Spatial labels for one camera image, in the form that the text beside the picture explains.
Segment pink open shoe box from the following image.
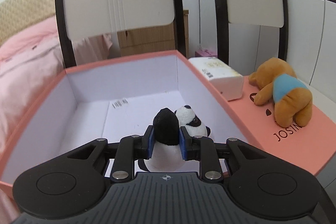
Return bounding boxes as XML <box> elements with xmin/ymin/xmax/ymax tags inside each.
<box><xmin>1</xmin><ymin>51</ymin><xmax>259</xmax><ymax>195</ymax></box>

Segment panda plush toy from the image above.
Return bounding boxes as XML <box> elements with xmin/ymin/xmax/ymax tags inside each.
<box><xmin>138</xmin><ymin>105</ymin><xmax>211</xmax><ymax>172</ymax></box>

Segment wooden drawer cabinet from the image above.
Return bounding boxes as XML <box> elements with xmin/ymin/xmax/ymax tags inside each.
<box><xmin>117</xmin><ymin>20</ymin><xmax>178</xmax><ymax>56</ymax></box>

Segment beige quilted headboard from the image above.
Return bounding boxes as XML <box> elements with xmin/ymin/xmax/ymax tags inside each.
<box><xmin>0</xmin><ymin>0</ymin><xmax>55</xmax><ymax>44</ymax></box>

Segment small purple box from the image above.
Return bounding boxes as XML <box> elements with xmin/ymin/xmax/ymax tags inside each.
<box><xmin>195</xmin><ymin>47</ymin><xmax>218</xmax><ymax>57</ymax></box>

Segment pink shoe box lid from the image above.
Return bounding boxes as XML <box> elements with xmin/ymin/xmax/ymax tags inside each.
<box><xmin>223</xmin><ymin>75</ymin><xmax>336</xmax><ymax>180</ymax></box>

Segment brown teddy bear plush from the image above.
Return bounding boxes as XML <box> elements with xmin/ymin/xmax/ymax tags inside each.
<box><xmin>248</xmin><ymin>57</ymin><xmax>313</xmax><ymax>128</ymax></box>

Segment white tissue pack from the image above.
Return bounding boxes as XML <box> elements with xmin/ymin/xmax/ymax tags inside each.
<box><xmin>189</xmin><ymin>56</ymin><xmax>244</xmax><ymax>101</ymax></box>

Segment pink bedding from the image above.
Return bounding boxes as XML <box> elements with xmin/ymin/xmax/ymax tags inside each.
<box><xmin>1</xmin><ymin>16</ymin><xmax>113</xmax><ymax>223</ymax></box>

